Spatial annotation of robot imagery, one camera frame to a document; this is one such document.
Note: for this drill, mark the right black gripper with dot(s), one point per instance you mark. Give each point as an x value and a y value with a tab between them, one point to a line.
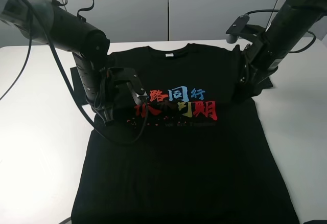
259	61

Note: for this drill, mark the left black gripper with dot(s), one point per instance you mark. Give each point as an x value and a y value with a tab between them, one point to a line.
97	82

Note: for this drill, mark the black printed t-shirt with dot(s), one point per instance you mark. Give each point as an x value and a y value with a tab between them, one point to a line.
190	155

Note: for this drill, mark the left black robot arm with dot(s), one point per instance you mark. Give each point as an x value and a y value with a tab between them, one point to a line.
45	22

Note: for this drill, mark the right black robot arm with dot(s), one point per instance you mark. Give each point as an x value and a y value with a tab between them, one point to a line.
292	21

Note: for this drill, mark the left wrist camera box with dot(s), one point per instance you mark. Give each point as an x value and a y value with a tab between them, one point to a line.
128	76

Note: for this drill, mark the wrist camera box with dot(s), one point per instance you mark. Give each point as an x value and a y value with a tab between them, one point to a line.
128	76
241	29

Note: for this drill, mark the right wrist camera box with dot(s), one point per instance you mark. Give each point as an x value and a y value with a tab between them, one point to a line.
241	29

